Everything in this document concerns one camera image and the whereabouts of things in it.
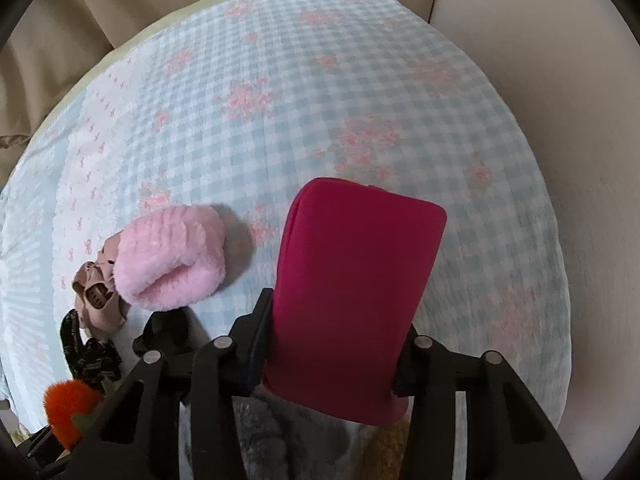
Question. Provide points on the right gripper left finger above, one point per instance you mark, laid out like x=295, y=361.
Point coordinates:
x=227, y=367

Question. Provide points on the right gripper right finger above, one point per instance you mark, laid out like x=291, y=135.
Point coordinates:
x=433, y=376

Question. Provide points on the grey blue fluffy item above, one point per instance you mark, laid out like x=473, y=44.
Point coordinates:
x=283, y=440

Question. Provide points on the pink fluffy wristband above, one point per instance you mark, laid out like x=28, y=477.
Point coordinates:
x=171, y=258

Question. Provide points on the magenta cloth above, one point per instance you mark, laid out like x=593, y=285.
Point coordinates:
x=353, y=265

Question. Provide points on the black white patterned scrunchie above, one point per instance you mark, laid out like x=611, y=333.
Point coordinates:
x=91, y=361

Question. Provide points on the beige pink fabric mask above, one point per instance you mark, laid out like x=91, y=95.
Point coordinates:
x=101, y=310

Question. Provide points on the orange fluffy pompom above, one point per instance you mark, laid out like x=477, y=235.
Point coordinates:
x=71, y=409

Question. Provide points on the brown plush white sock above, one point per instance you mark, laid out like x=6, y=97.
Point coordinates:
x=381, y=451

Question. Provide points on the blue checkered floral bedspread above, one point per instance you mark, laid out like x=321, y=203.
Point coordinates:
x=239, y=103

